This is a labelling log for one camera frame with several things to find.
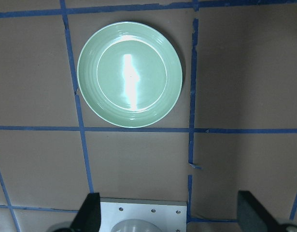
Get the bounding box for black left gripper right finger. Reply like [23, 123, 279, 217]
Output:
[237, 190, 283, 232]

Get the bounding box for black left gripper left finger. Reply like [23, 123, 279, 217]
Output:
[70, 193, 101, 232]

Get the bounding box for left green plate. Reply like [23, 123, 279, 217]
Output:
[77, 22, 183, 128]

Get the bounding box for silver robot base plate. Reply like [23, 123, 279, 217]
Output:
[100, 198, 187, 232]

